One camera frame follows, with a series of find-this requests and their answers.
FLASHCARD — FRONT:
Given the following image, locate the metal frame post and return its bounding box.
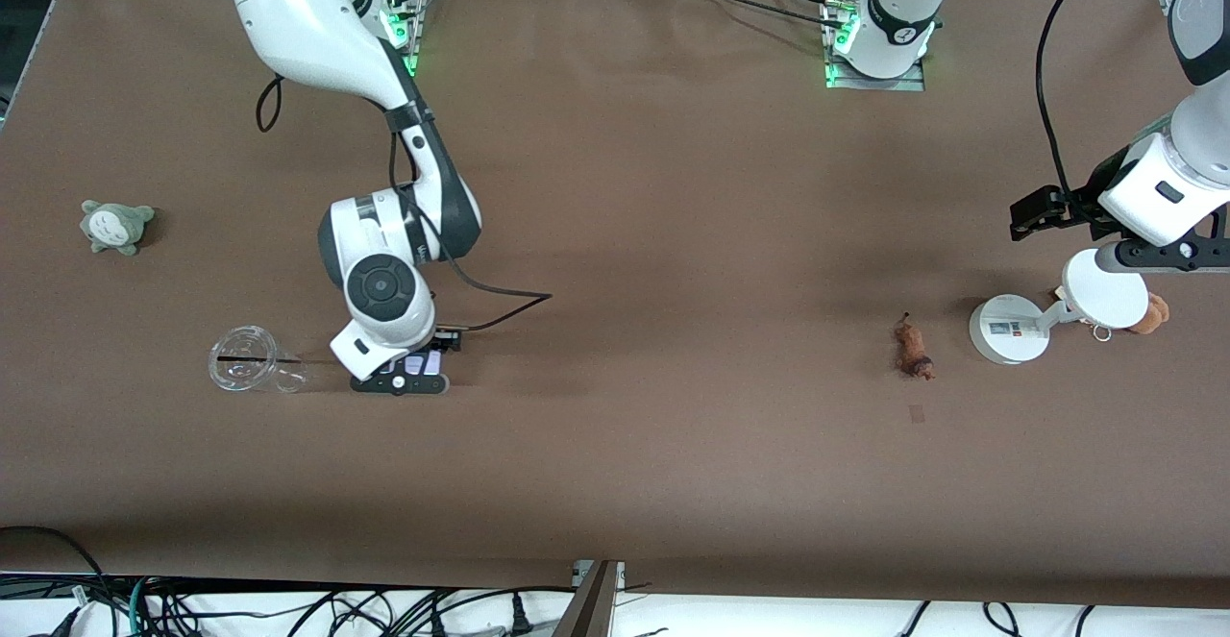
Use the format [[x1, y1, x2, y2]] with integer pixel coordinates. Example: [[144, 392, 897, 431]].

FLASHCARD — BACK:
[[552, 559, 627, 637]]

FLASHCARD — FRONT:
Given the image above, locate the brown table cover sheet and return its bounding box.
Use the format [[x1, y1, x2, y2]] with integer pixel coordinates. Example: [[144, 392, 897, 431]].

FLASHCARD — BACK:
[[0, 0, 1230, 609]]

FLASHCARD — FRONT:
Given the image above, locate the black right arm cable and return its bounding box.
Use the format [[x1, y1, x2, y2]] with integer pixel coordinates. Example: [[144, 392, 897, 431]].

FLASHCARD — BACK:
[[254, 73, 554, 332]]

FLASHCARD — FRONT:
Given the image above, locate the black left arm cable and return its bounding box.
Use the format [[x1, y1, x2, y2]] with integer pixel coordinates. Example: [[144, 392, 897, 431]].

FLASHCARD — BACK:
[[1035, 0, 1137, 204]]

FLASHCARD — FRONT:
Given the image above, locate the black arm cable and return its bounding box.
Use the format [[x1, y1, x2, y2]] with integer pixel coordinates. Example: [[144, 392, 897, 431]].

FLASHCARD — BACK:
[[1035, 0, 1137, 204], [254, 73, 554, 332]]

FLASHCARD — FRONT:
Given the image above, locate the small white card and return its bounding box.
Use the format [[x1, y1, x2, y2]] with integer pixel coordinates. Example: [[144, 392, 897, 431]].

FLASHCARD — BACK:
[[381, 350, 444, 378]]

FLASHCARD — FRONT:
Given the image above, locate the black looped cable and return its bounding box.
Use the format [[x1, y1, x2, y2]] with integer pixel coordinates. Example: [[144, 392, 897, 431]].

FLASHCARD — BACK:
[[0, 525, 118, 637]]

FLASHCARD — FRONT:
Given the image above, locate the clear plastic cup with lid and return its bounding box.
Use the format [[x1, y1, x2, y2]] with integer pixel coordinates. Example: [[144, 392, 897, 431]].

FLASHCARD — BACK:
[[208, 325, 308, 396]]

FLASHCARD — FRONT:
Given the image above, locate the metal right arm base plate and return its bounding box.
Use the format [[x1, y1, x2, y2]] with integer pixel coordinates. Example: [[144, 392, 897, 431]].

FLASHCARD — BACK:
[[382, 0, 422, 80]]

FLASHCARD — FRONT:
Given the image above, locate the green grey plush toy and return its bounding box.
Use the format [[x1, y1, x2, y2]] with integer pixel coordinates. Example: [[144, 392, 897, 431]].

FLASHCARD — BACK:
[[79, 199, 156, 257]]

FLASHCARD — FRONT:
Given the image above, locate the brown bear plush keychain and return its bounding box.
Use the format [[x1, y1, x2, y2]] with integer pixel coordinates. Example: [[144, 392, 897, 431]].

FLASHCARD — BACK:
[[1088, 292, 1171, 343]]

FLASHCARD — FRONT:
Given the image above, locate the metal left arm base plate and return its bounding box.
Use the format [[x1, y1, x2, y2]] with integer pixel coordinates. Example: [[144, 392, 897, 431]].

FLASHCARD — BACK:
[[822, 0, 927, 93]]

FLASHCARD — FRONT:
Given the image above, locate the brown lion statue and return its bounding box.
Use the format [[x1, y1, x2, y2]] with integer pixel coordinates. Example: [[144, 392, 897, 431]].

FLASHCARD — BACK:
[[893, 311, 936, 382]]

